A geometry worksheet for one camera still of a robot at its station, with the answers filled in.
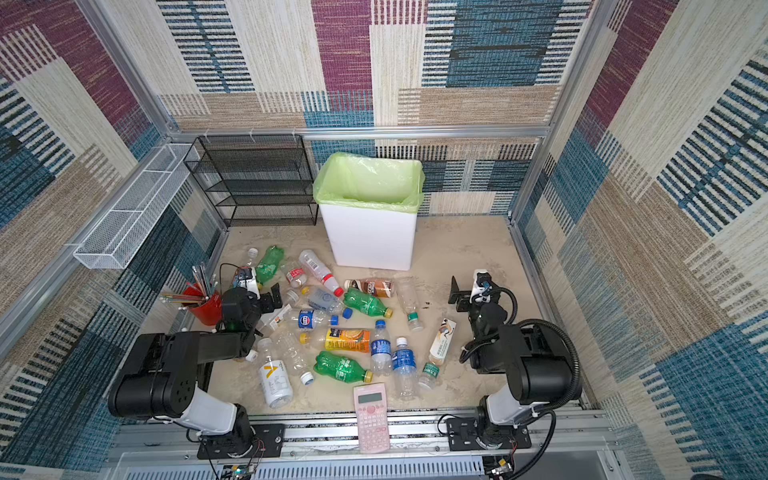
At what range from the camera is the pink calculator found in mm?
740

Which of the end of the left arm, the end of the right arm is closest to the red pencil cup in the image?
the end of the left arm

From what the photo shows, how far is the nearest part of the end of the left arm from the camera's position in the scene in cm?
85
